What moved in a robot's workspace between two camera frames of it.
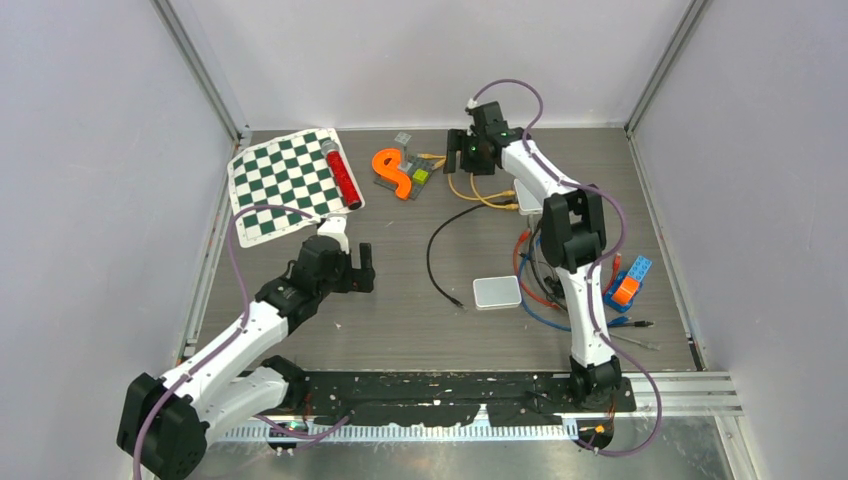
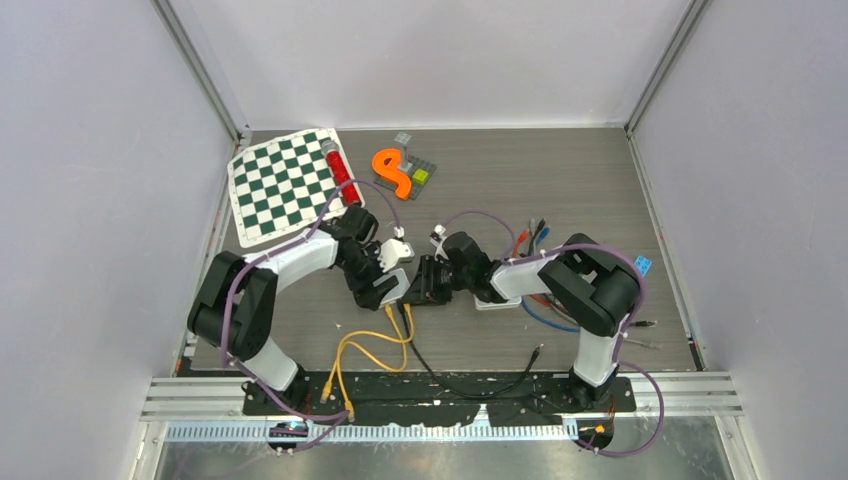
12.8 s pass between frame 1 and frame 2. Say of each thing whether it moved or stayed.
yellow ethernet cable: moved
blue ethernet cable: stayed
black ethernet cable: stayed
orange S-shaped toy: stayed
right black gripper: moved
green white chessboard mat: stayed
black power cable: moved
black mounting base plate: stayed
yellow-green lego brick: stayed
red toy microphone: stayed
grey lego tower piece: stayed
